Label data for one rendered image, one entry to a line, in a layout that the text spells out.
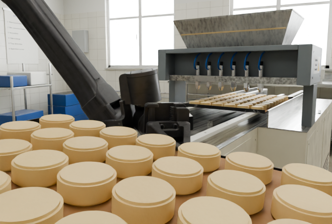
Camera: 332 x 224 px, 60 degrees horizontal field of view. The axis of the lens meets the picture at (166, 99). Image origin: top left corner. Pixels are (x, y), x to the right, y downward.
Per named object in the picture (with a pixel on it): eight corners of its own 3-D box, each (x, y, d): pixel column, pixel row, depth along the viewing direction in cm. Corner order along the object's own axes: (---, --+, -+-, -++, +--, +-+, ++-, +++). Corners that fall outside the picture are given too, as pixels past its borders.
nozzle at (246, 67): (244, 91, 132) (245, 51, 130) (250, 91, 131) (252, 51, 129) (239, 92, 127) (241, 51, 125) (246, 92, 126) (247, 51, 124)
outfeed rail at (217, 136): (300, 97, 230) (301, 89, 230) (304, 98, 229) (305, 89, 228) (146, 180, 65) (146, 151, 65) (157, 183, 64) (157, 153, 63)
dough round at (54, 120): (80, 131, 44) (81, 118, 44) (49, 137, 40) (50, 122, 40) (63, 124, 47) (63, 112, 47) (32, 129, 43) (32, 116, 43)
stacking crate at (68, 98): (70, 101, 556) (70, 90, 554) (88, 102, 541) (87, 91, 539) (47, 105, 501) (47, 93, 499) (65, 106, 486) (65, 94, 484)
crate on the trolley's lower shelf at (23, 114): (24, 121, 473) (23, 109, 470) (44, 122, 462) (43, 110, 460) (-5, 128, 419) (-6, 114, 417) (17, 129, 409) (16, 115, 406)
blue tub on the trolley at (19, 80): (7, 85, 435) (7, 74, 433) (27, 86, 421) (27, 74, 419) (-11, 86, 407) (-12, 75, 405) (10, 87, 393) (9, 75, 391)
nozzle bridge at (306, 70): (188, 107, 180) (188, 51, 176) (318, 118, 139) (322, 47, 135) (157, 114, 152) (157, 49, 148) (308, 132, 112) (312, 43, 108)
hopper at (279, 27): (199, 51, 169) (199, 26, 168) (303, 48, 138) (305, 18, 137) (172, 49, 146) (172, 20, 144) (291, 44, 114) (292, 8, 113)
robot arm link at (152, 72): (122, 123, 62) (99, 138, 55) (112, 71, 60) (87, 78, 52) (173, 122, 58) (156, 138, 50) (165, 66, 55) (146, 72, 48)
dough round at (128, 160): (104, 161, 33) (105, 144, 32) (148, 160, 34) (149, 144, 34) (105, 180, 28) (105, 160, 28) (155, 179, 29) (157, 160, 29)
